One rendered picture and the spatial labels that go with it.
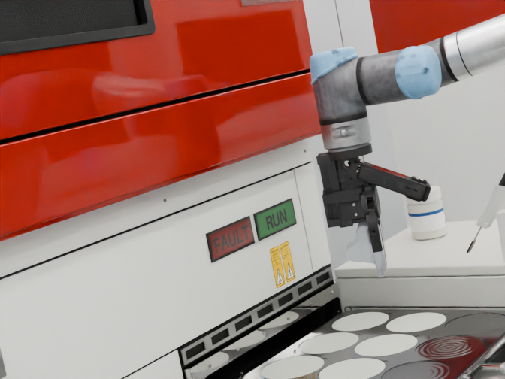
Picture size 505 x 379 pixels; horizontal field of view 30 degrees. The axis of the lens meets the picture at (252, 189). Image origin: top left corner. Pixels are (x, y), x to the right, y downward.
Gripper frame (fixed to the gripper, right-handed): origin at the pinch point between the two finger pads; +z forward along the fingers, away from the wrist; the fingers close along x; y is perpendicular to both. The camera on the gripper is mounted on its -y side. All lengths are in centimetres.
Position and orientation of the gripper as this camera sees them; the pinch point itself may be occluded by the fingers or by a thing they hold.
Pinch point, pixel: (384, 268)
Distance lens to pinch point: 151.4
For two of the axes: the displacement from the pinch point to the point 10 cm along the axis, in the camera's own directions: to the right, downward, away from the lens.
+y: -9.7, 1.6, 2.0
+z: 1.9, 9.7, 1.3
